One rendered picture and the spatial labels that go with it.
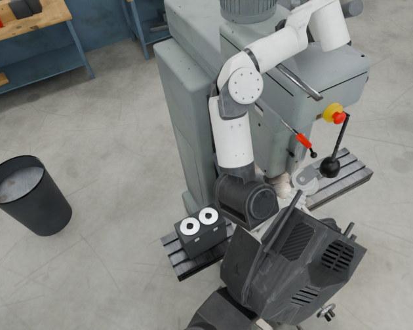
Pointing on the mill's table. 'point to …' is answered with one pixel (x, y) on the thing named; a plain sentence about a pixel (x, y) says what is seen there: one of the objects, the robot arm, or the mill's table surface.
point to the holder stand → (201, 230)
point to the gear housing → (267, 116)
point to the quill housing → (273, 146)
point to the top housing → (274, 98)
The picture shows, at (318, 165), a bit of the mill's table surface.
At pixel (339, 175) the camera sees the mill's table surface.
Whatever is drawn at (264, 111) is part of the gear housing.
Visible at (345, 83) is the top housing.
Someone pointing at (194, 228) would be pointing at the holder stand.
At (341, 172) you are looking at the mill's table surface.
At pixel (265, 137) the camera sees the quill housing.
